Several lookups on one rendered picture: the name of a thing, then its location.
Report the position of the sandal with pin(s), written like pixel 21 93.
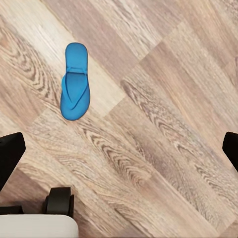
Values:
pixel 75 95

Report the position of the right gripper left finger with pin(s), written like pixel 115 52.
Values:
pixel 12 148

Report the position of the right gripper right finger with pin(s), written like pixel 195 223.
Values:
pixel 230 148

